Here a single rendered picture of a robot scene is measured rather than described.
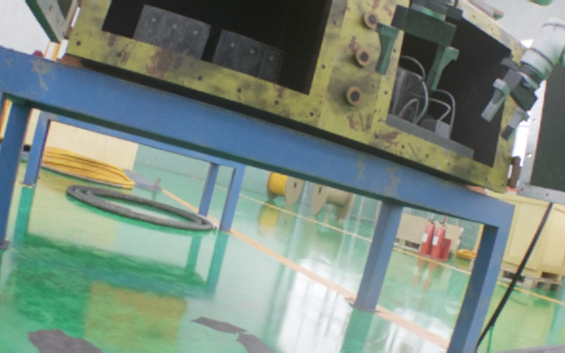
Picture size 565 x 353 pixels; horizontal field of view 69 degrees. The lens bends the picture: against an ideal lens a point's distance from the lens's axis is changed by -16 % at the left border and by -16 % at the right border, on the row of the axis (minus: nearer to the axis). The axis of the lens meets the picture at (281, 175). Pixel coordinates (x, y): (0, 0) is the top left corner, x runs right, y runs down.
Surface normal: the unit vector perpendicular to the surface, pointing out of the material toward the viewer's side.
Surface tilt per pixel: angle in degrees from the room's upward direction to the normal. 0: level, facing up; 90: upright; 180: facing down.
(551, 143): 90
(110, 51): 90
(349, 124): 90
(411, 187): 90
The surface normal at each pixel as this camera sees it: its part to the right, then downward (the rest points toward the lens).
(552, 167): -0.63, -0.18
